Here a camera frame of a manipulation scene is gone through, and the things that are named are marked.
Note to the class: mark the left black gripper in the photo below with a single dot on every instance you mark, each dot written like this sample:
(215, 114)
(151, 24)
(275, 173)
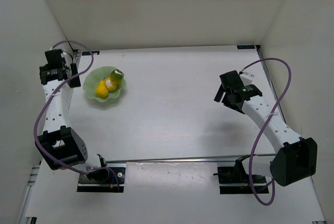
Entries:
(74, 75)

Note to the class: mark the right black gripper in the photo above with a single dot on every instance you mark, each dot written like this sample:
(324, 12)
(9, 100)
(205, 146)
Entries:
(223, 93)

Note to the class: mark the yellow fake pear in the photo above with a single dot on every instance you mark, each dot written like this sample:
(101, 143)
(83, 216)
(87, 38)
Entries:
(101, 91)

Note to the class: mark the yellow peeled fake lemon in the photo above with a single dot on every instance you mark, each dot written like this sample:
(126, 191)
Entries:
(110, 86)

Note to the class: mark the green peeled fake lime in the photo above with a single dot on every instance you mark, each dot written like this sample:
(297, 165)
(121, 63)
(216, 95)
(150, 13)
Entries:
(116, 76)

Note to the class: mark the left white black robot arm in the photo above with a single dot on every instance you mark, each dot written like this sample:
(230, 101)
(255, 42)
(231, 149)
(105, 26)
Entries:
(60, 146)

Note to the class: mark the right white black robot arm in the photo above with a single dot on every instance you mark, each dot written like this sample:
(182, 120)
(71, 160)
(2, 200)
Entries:
(295, 157)

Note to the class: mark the green wavy glass bowl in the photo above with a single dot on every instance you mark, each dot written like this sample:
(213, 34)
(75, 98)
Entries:
(93, 79)

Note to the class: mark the left blue label sticker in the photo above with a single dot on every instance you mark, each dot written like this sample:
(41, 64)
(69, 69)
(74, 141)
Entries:
(86, 53)

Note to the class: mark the blue label sticker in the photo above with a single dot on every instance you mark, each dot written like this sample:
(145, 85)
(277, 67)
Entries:
(245, 47)
(86, 53)

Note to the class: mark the right blue label sticker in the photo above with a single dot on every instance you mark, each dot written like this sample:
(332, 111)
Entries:
(245, 47)

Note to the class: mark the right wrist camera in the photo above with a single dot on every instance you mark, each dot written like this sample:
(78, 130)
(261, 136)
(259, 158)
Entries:
(234, 80)

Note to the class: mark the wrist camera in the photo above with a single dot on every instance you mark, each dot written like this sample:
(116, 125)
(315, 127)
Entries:
(234, 80)
(55, 59)

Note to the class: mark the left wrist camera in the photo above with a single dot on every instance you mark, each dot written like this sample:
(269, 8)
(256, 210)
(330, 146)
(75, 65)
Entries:
(55, 59)

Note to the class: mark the front aluminium rail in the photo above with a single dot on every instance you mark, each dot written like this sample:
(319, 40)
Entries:
(191, 159)

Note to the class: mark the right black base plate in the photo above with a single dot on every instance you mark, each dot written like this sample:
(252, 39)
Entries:
(233, 179)

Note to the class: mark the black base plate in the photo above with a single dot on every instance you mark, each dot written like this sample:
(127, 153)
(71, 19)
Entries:
(233, 179)
(108, 182)

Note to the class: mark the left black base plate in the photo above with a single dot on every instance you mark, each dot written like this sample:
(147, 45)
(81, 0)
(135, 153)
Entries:
(108, 182)

